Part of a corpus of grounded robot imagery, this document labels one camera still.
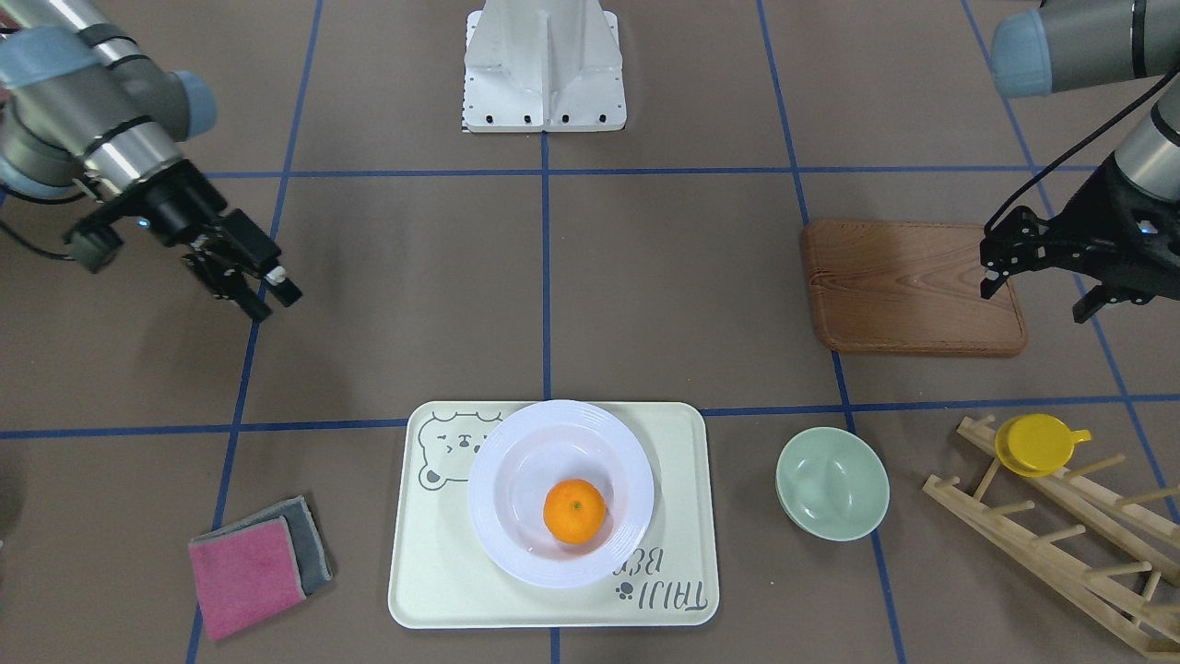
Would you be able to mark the yellow mug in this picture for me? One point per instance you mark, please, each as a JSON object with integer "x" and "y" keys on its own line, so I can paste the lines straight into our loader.
{"x": 1035, "y": 445}

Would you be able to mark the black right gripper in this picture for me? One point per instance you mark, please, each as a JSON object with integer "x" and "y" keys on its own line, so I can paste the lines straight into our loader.
{"x": 178, "y": 206}

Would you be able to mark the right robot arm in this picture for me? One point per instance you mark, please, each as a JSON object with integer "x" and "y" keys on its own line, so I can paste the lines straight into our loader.
{"x": 88, "y": 114}

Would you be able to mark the orange fruit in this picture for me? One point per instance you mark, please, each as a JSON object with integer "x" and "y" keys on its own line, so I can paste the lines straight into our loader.
{"x": 574, "y": 511}

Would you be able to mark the green bowl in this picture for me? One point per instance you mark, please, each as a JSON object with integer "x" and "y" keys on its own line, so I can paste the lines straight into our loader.
{"x": 832, "y": 484}

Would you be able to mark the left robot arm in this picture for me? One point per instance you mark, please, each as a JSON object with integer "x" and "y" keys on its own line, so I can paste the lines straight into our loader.
{"x": 1063, "y": 45}

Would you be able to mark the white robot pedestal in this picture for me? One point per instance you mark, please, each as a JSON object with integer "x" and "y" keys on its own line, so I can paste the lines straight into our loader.
{"x": 543, "y": 66}

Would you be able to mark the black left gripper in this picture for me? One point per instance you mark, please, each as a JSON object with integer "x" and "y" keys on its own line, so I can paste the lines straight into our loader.
{"x": 1016, "y": 242}

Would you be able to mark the white plate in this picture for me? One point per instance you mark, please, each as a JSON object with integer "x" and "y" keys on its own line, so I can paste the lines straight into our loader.
{"x": 524, "y": 458}

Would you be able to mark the wooden drying rack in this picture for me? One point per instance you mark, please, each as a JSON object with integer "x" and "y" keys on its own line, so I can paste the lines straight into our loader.
{"x": 1115, "y": 560}

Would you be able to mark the cream bear tray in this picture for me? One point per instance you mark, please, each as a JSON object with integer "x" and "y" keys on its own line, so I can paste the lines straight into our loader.
{"x": 442, "y": 579}

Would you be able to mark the brown wooden tray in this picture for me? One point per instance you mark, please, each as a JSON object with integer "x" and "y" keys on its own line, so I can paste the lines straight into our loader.
{"x": 906, "y": 287}

